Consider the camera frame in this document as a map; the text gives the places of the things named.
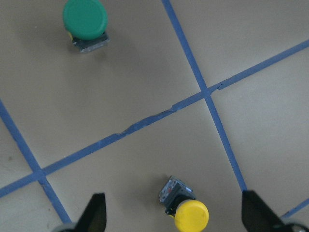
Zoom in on green push button switch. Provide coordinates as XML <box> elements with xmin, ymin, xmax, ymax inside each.
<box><xmin>62</xmin><ymin>0</ymin><xmax>110</xmax><ymax>53</ymax></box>

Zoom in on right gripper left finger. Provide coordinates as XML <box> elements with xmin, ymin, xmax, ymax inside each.
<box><xmin>52</xmin><ymin>192</ymin><xmax>107</xmax><ymax>232</ymax></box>

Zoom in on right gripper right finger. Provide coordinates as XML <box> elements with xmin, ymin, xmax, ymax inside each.
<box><xmin>241</xmin><ymin>189</ymin><xmax>309</xmax><ymax>232</ymax></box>

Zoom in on yellow push button switch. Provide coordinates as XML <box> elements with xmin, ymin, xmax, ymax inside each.
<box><xmin>159</xmin><ymin>176</ymin><xmax>209</xmax><ymax>232</ymax></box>

